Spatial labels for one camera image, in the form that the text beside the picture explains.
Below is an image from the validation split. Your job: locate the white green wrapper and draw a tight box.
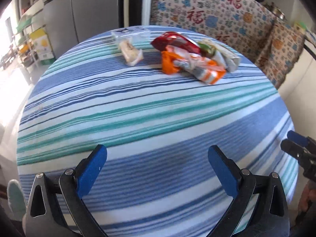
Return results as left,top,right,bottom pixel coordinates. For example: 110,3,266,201
197,39,241,73

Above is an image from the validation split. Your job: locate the orange white snack wrapper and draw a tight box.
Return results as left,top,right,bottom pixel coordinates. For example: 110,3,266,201
161,45,227,85

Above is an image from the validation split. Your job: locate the red shiny snack bag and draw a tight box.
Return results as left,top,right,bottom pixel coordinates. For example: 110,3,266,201
151,31,201,55

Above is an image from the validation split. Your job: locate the clear wrapper with pastry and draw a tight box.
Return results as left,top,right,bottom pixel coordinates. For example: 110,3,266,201
118,40,144,66

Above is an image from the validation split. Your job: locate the right hand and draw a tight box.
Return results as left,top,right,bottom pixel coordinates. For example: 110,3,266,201
298,181,315,212

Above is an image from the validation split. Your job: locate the green slipper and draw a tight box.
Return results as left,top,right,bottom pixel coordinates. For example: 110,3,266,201
7,179,27,221

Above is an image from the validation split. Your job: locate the blue green striped tablecloth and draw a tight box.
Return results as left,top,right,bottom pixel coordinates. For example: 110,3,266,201
17,32,298,236

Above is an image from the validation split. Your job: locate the steel pot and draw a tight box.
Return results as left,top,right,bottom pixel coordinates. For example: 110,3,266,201
265,2,286,21

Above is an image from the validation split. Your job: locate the yellow white cardboard box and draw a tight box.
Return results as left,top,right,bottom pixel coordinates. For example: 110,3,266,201
29,28,56,65

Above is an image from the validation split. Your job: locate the patterned fu character cloth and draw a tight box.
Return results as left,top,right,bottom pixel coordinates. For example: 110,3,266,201
150,0,305,88

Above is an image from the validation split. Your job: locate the storage shelf rack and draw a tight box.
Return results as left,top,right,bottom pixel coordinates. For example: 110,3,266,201
0,0,48,70

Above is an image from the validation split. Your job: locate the clear plastic box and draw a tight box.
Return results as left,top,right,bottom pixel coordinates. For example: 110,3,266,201
111,26,150,44

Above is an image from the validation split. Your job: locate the grey refrigerator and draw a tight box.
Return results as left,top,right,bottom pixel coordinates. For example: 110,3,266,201
43,0,124,58

